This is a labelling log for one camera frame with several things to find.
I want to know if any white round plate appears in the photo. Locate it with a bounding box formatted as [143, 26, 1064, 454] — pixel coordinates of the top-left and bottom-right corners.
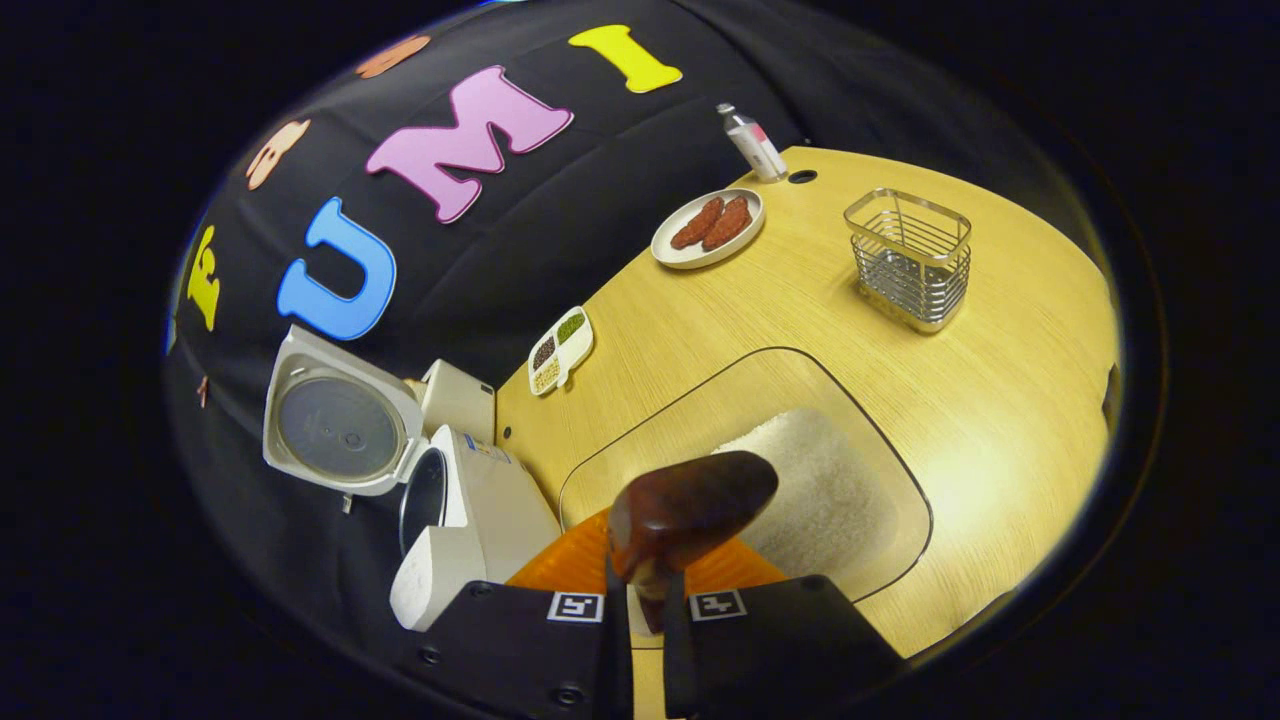
[651, 188, 766, 271]

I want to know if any white toaster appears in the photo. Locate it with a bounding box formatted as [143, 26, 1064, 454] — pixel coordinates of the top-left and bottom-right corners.
[405, 359, 497, 446]

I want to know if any brown wooden spoon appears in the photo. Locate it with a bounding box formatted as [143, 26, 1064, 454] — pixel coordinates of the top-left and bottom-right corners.
[607, 450, 780, 636]

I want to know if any black backdrop cloth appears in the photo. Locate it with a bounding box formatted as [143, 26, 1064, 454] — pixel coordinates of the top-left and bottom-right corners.
[165, 0, 1061, 641]

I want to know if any white rice heap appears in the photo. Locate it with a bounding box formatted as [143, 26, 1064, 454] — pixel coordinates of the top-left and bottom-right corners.
[712, 407, 898, 578]

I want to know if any red sausage piece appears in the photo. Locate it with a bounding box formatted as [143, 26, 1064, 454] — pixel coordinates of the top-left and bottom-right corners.
[670, 197, 725, 250]
[701, 196, 752, 251]

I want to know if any small clear bottle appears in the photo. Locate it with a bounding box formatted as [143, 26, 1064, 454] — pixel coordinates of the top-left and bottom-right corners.
[716, 102, 789, 184]

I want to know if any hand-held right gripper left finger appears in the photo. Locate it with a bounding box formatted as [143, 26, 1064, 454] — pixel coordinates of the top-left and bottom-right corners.
[415, 505, 634, 720]

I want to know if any clear plastic rice box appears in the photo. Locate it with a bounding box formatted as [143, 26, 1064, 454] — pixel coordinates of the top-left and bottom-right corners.
[558, 346, 935, 606]

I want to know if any white rice cooker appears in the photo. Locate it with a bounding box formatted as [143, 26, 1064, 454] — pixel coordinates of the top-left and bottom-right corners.
[262, 323, 563, 633]

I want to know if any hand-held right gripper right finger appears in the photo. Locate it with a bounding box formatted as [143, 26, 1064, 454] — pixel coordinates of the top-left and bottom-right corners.
[662, 535, 906, 720]

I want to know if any metal wire chopstick holder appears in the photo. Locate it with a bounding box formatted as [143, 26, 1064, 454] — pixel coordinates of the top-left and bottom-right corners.
[843, 187, 973, 334]

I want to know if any white divided bean tray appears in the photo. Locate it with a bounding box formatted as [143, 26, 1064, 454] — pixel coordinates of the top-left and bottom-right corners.
[527, 305, 595, 398]

